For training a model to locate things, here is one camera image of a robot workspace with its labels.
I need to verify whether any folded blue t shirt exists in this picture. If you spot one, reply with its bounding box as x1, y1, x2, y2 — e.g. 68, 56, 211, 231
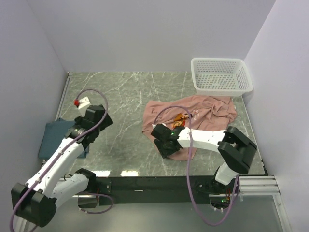
38, 118, 75, 159

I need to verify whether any black base beam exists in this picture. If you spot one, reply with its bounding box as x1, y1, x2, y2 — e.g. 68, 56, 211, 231
77, 176, 242, 208

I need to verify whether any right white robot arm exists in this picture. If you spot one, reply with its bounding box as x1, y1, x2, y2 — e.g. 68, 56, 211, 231
151, 124, 257, 193

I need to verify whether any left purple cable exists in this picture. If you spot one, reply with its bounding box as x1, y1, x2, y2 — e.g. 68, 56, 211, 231
9, 88, 109, 227

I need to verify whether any aluminium frame rail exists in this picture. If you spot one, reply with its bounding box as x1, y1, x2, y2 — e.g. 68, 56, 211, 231
239, 175, 281, 196

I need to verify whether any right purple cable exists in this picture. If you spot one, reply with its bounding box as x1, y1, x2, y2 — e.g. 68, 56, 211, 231
154, 105, 241, 227

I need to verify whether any purple cable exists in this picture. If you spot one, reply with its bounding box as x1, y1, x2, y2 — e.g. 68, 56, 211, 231
154, 105, 241, 227
9, 88, 109, 227

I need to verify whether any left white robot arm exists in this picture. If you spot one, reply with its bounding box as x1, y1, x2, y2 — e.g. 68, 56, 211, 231
11, 105, 113, 227

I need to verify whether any pink t shirt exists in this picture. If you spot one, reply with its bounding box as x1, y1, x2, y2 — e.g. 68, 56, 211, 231
141, 94, 238, 161

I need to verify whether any white plastic basket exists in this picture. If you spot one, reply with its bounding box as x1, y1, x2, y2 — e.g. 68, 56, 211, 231
191, 58, 253, 97

